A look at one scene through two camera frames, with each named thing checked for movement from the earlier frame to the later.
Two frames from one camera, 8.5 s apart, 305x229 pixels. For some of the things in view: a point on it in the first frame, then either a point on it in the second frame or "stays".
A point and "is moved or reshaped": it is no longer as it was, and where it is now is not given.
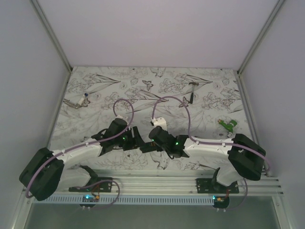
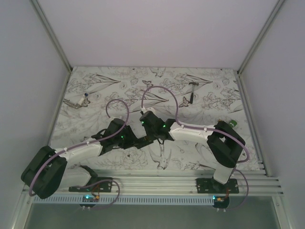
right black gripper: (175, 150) → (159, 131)
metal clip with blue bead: (83, 102) stays
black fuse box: (150, 147) is moved or reshaped
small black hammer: (192, 95) stays
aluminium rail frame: (171, 182) stays
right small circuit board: (221, 199) stays
